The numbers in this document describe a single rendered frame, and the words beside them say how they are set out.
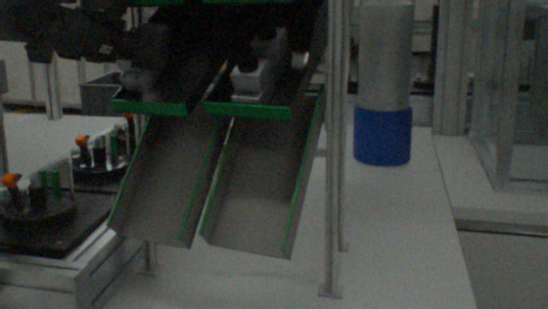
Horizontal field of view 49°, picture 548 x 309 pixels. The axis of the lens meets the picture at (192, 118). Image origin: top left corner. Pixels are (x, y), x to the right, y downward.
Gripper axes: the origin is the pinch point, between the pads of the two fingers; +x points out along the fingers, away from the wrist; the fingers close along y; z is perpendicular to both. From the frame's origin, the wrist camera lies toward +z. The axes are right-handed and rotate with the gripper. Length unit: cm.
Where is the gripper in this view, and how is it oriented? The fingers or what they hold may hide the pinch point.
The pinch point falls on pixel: (133, 48)
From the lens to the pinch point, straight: 86.7
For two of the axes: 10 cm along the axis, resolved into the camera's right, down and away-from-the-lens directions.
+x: 5.4, 0.7, 8.4
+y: -8.3, -1.5, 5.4
